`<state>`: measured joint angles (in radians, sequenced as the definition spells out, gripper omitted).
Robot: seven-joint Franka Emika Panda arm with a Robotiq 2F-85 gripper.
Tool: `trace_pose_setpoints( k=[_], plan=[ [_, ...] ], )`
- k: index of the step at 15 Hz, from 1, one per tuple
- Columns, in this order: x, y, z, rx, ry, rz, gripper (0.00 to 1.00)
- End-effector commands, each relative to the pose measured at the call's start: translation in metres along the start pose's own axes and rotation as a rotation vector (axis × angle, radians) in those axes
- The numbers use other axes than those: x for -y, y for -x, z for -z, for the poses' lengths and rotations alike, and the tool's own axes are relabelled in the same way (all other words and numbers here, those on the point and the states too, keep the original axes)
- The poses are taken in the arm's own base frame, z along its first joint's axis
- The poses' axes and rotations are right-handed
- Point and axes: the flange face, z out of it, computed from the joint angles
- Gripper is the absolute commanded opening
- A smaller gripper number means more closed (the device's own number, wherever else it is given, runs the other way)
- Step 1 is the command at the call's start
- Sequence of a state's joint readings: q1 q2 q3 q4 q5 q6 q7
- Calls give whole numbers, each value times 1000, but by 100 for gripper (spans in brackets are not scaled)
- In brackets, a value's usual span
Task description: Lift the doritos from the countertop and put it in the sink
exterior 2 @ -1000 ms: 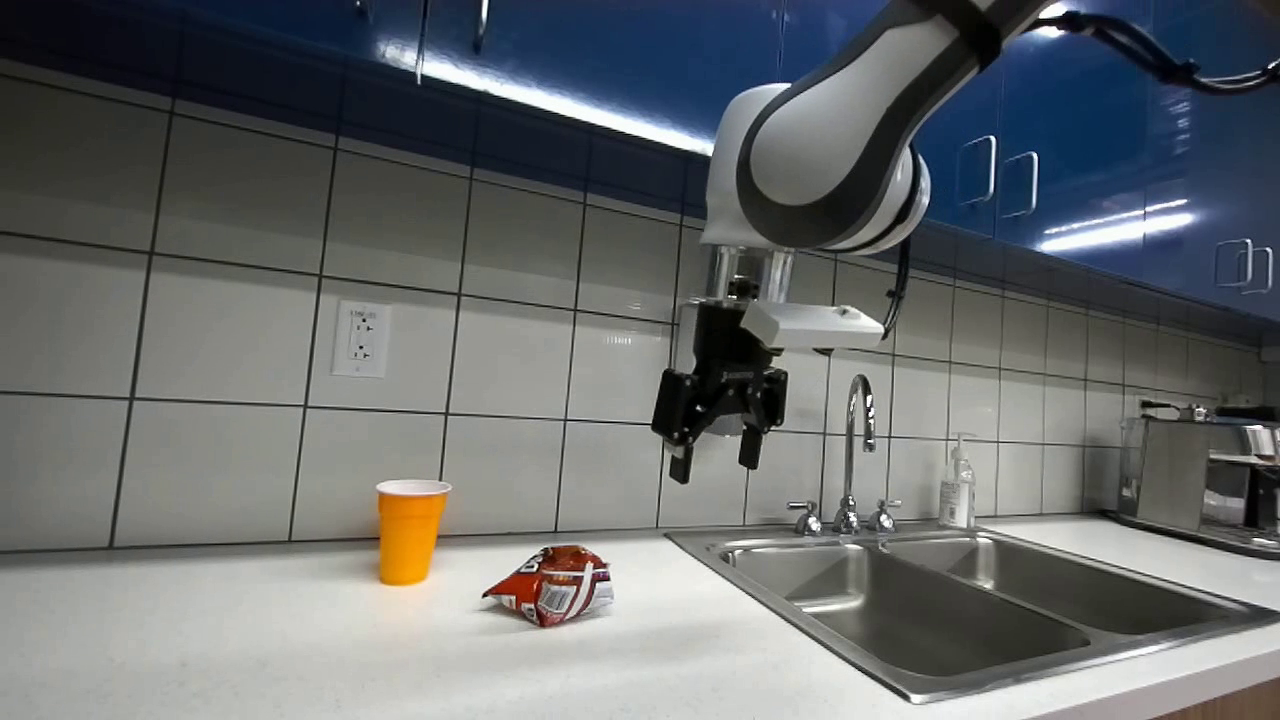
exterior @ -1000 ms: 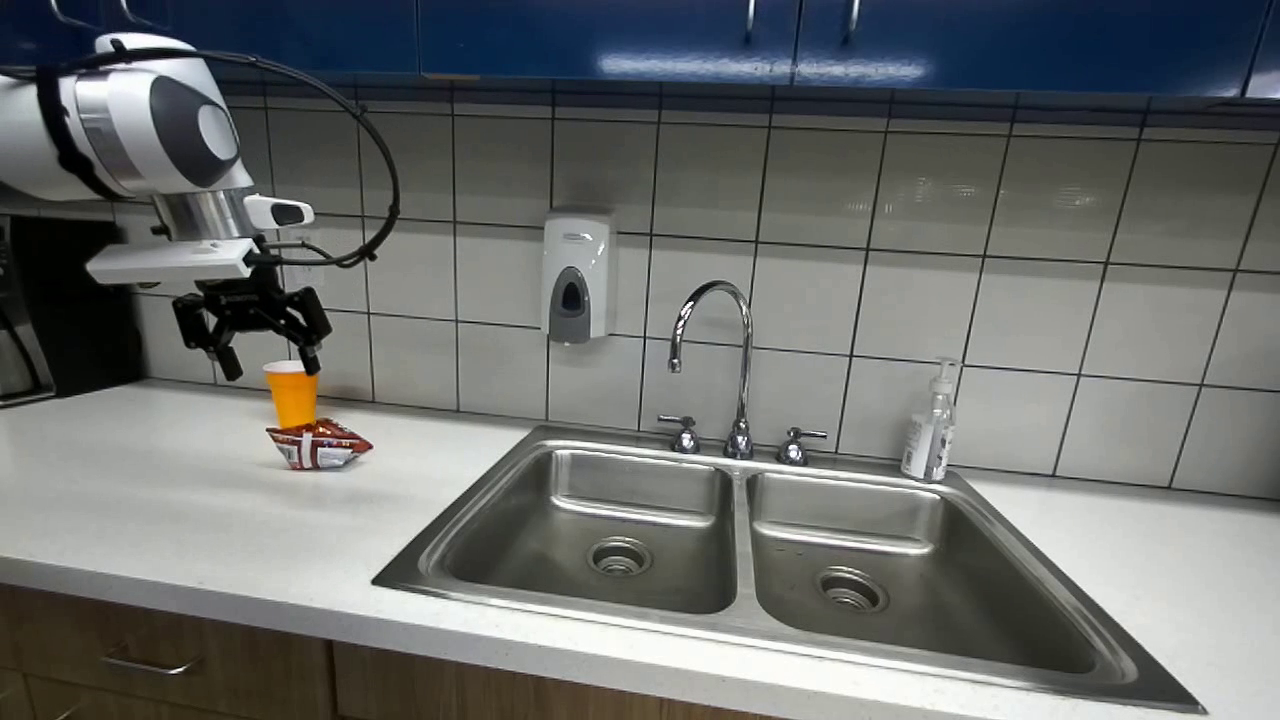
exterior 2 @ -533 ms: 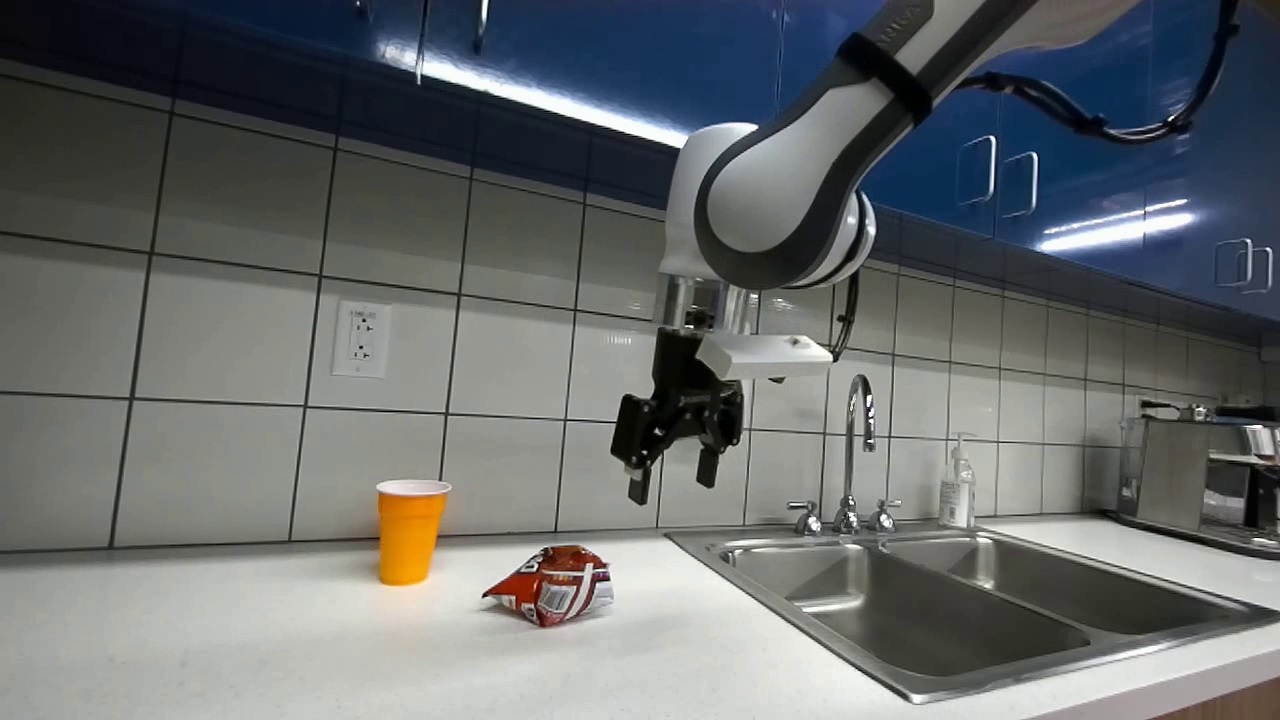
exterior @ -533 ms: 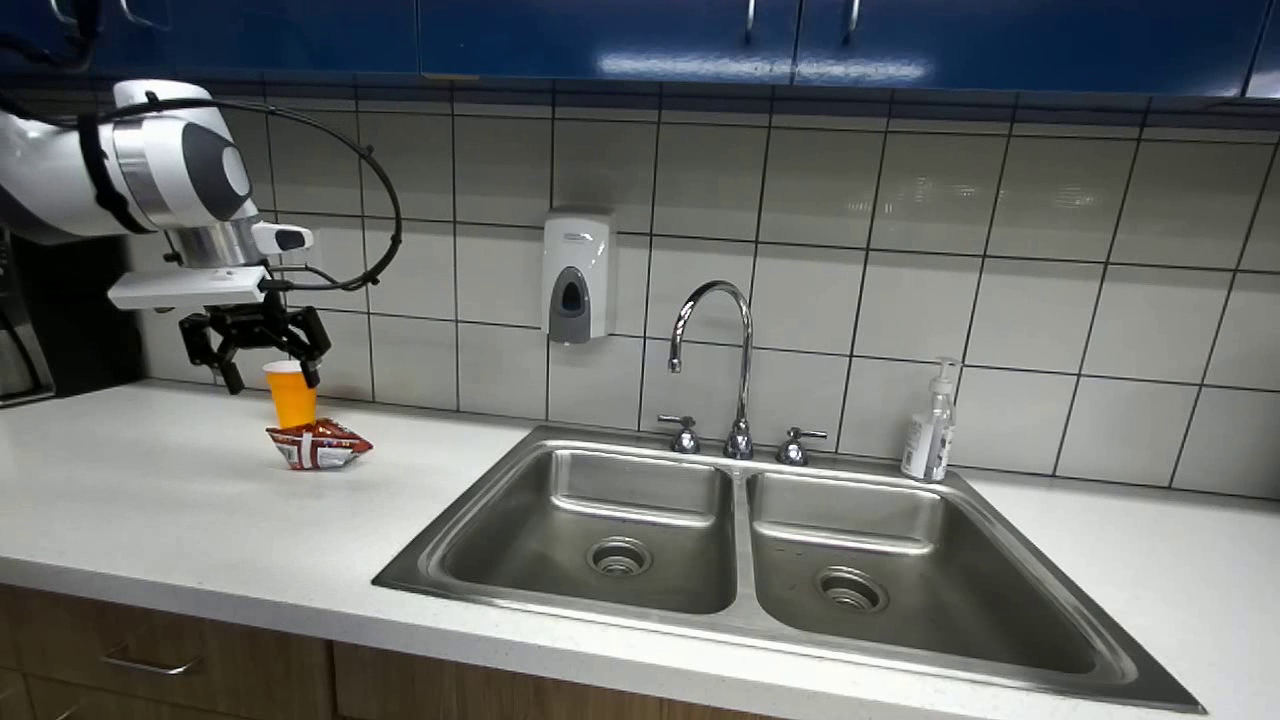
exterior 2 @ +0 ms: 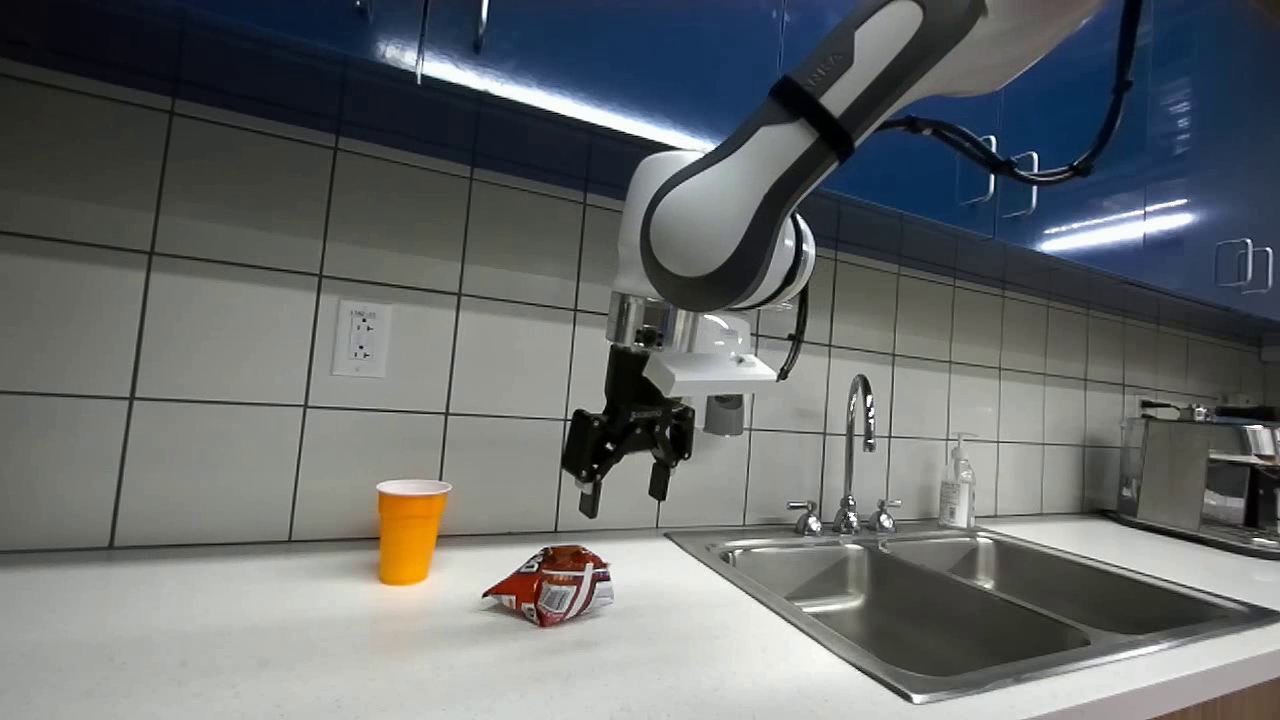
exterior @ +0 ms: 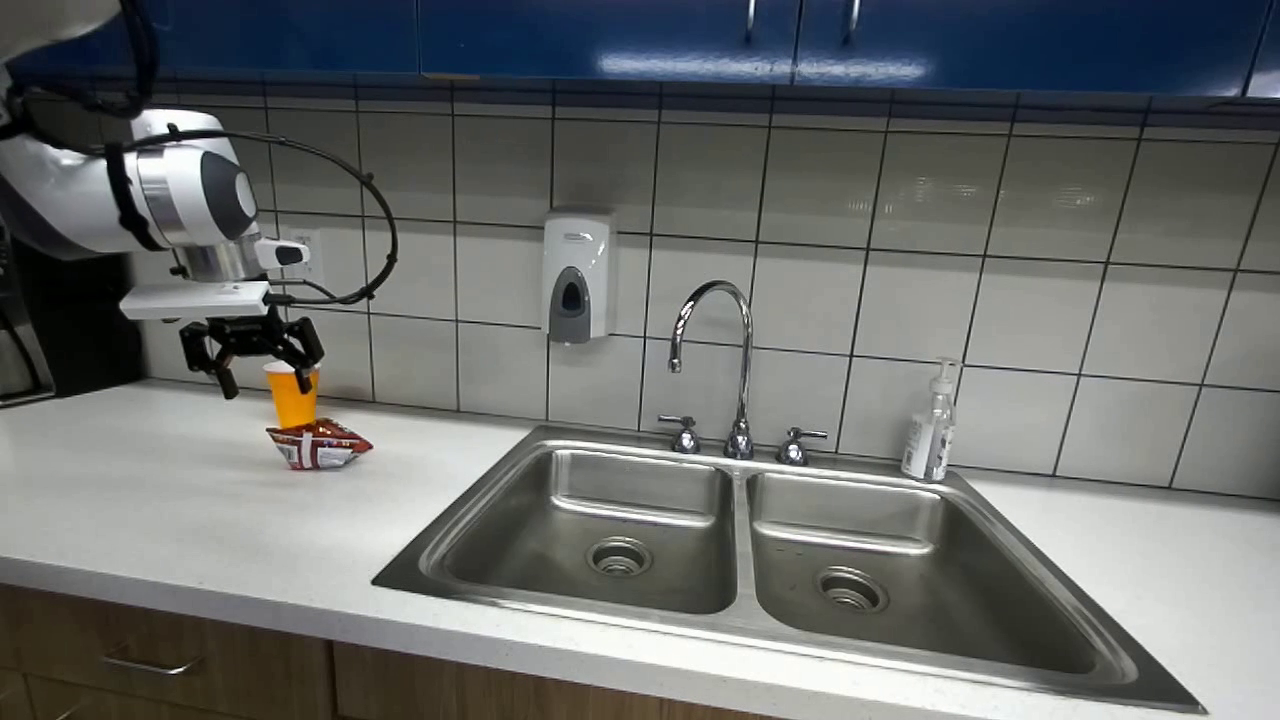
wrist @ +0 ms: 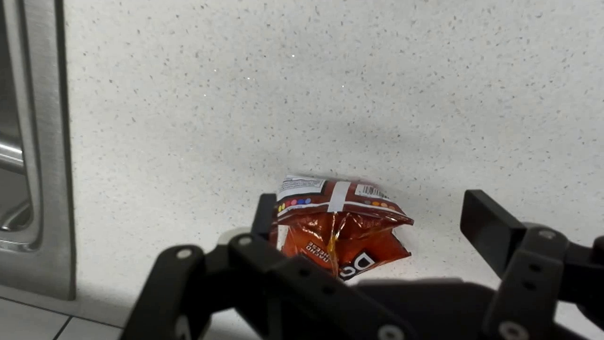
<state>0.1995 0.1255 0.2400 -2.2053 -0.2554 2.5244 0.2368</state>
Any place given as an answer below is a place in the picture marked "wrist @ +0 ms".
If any stainless steel double sink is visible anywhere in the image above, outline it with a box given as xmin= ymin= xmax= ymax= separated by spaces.
xmin=0 ymin=0 xmax=78 ymax=301

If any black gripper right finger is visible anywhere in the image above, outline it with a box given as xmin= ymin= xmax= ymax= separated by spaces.
xmin=459 ymin=188 xmax=604 ymax=340

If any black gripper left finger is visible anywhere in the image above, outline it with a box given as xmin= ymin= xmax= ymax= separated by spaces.
xmin=120 ymin=191 xmax=418 ymax=340

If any red doritos chip bag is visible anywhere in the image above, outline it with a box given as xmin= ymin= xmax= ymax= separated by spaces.
xmin=271 ymin=174 xmax=416 ymax=284

